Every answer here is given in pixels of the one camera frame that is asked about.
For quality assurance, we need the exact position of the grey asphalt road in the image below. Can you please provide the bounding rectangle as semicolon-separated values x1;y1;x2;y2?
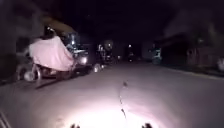
0;60;224;128

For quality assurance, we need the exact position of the building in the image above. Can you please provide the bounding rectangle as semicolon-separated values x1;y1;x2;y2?
156;9;224;73

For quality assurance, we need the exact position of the vehicle under pink cover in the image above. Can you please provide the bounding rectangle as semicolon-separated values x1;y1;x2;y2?
14;27;78;82

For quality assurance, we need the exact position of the dark parked vehicle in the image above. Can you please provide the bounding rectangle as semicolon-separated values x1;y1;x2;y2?
61;31;103;76

